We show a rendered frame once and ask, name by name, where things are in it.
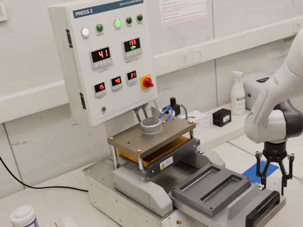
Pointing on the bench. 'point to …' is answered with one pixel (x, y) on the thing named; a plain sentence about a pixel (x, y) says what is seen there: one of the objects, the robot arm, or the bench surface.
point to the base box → (120, 207)
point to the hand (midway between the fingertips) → (273, 185)
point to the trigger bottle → (237, 94)
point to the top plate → (151, 134)
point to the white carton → (198, 116)
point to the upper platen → (153, 152)
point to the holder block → (211, 188)
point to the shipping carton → (64, 223)
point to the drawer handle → (262, 208)
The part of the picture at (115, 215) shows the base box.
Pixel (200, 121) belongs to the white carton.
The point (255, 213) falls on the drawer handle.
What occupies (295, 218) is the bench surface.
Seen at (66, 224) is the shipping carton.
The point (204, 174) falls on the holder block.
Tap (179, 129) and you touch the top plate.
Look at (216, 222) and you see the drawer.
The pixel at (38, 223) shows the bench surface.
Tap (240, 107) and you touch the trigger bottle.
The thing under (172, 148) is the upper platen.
